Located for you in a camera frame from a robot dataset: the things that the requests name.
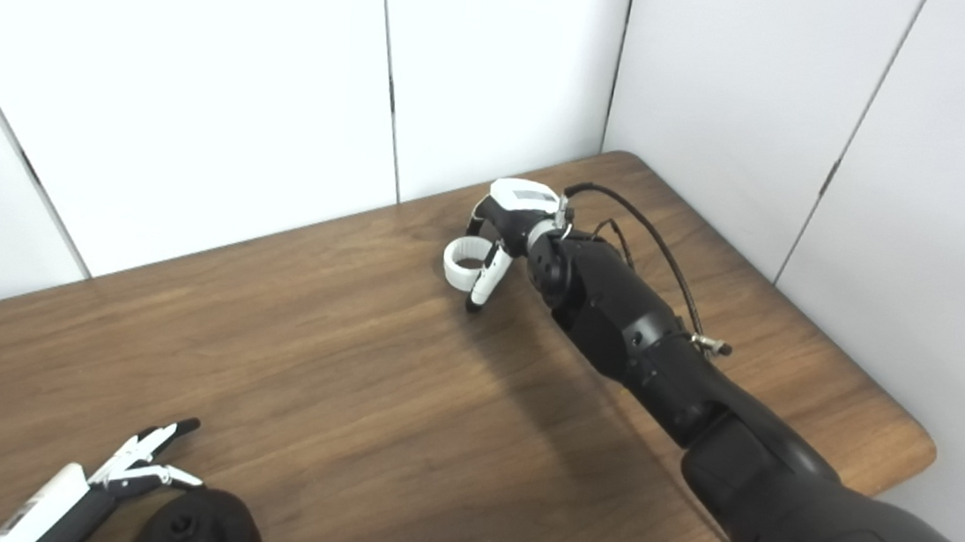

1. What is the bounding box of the right arm thin wire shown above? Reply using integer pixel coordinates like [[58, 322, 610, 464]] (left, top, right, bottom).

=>
[[588, 216, 641, 271]]

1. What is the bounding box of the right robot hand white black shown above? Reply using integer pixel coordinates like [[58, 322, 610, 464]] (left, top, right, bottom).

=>
[[457, 174, 575, 322]]

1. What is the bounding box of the white ring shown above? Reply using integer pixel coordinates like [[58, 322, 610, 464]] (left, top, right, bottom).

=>
[[440, 233, 504, 295]]

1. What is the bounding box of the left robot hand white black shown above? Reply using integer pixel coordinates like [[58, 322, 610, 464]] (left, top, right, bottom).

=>
[[0, 399, 211, 542]]

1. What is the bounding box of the round black part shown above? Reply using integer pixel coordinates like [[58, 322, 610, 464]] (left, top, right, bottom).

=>
[[129, 480, 269, 542]]

